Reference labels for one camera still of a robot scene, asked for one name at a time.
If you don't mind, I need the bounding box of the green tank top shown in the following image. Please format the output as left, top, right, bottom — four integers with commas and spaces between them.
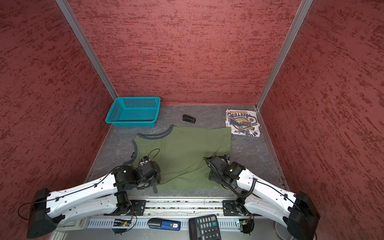
128, 125, 232, 193

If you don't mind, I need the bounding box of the white tank top navy trim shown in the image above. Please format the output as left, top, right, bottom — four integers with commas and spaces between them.
225, 109, 261, 138

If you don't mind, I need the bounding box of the small black stapler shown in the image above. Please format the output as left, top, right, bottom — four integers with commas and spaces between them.
182, 115, 196, 124

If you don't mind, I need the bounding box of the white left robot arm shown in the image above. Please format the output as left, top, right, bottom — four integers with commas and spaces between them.
27, 160, 161, 239

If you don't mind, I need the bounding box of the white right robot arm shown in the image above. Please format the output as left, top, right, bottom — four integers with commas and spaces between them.
204, 155, 321, 240

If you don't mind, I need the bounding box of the blue black handheld device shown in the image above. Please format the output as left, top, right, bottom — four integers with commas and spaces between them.
148, 218, 181, 231

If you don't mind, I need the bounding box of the left small circuit board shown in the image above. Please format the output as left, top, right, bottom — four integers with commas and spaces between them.
113, 219, 132, 228

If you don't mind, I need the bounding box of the small circuit board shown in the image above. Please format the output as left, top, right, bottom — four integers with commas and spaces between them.
113, 219, 132, 228
239, 220, 255, 235

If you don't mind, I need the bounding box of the black calculator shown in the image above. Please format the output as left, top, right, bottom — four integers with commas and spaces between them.
188, 215, 222, 240

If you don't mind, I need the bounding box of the right small circuit board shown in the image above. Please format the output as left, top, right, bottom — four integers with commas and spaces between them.
239, 220, 255, 235

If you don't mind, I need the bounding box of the teal plastic laundry basket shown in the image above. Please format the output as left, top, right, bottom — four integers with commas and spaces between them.
105, 97, 161, 128

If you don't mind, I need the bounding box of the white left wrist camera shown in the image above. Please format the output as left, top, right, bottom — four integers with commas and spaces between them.
140, 156, 150, 166

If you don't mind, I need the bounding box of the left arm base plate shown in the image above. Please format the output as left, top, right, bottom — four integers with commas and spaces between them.
131, 200, 147, 217

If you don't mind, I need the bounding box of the aluminium rail frame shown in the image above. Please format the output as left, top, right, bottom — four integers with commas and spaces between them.
49, 195, 301, 240

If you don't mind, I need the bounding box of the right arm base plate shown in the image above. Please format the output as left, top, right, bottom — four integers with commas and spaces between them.
222, 200, 250, 216

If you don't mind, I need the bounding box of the grey metal corner post right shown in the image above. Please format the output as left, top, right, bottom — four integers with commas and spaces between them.
256, 0, 313, 112

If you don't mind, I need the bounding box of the grey metal corner post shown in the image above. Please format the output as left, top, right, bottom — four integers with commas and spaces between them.
256, 0, 313, 112
56, 0, 118, 100

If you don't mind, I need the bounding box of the grey metal corner post left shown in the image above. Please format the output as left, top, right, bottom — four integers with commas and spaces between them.
56, 0, 118, 100

